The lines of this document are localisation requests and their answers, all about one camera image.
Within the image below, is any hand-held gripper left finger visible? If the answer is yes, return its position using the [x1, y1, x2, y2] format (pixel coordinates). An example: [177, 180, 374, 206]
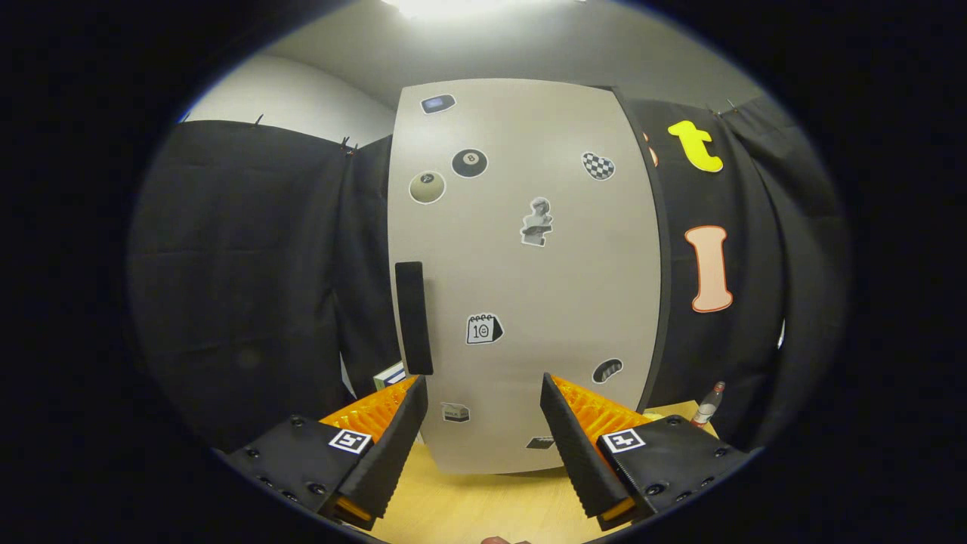
[219, 374, 429, 530]

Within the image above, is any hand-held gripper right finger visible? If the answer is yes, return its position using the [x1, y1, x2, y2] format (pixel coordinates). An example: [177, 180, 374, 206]
[540, 372, 760, 532]

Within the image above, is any black door handle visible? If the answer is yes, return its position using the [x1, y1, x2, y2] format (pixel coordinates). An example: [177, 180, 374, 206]
[394, 261, 435, 376]

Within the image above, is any beige shoe cabinet door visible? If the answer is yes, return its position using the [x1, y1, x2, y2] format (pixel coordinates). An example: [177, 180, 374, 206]
[387, 78, 664, 475]

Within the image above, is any dark grey shoe cabinet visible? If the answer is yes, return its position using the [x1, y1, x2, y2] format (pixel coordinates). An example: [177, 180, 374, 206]
[612, 85, 673, 413]

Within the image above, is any small red label bottle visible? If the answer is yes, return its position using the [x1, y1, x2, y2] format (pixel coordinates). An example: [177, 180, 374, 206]
[691, 381, 726, 428]

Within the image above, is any black backdrop cloth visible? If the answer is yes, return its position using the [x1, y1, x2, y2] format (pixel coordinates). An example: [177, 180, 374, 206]
[127, 94, 851, 454]

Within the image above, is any large ceiling light panel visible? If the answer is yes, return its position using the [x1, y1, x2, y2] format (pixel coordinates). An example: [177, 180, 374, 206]
[382, 0, 582, 20]

